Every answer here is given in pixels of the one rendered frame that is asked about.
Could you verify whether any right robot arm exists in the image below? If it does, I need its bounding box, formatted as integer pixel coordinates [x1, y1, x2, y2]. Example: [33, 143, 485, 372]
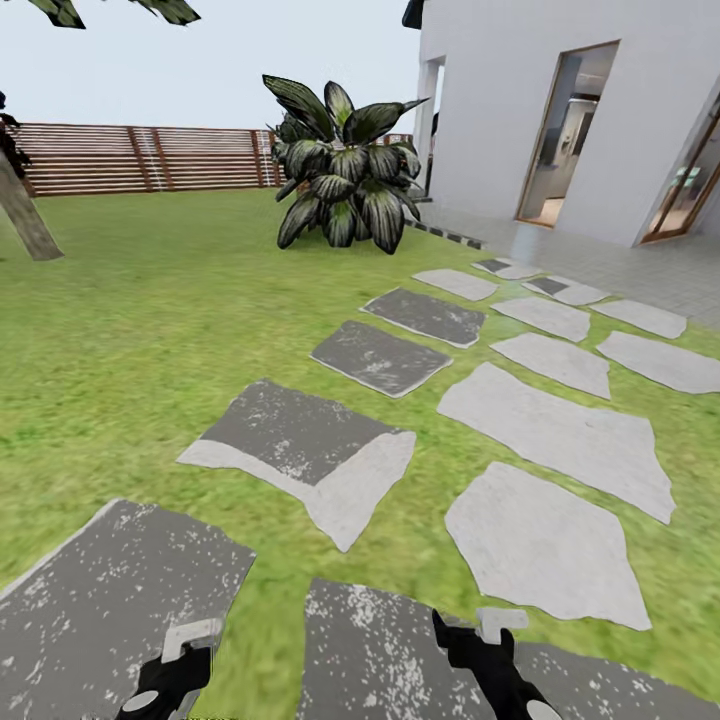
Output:
[432, 608, 564, 720]

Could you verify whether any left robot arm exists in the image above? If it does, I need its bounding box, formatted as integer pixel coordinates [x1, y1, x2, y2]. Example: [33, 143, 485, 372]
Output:
[117, 617, 222, 720]

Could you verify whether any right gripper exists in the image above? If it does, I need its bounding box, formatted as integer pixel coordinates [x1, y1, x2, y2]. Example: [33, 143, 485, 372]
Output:
[432, 609, 514, 691]

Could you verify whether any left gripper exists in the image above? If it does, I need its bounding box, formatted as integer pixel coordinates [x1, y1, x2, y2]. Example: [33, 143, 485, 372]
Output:
[139, 647, 212, 699]

